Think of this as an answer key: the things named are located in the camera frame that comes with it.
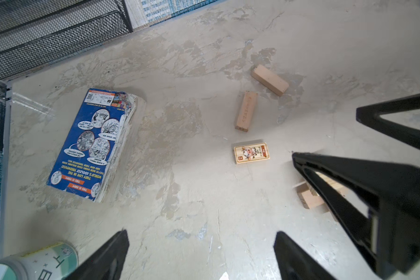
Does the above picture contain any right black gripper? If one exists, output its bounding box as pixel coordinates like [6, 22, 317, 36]
[291, 90, 420, 280]

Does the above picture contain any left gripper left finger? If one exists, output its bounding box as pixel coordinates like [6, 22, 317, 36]
[66, 229, 130, 280]

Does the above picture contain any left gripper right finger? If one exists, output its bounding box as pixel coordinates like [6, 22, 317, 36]
[273, 231, 335, 280]

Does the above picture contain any wood block numbered 72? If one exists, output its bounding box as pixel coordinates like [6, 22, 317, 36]
[294, 181, 348, 210]

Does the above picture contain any cow picture wood block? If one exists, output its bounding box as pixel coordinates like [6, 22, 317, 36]
[233, 142, 270, 164]

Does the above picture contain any plain wood block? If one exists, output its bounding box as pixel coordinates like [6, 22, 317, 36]
[251, 65, 289, 97]
[235, 92, 258, 133]

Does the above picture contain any blue comic book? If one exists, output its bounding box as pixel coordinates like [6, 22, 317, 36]
[46, 88, 147, 203]

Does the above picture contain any black wire shelf rack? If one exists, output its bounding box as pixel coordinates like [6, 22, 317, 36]
[0, 1, 133, 80]

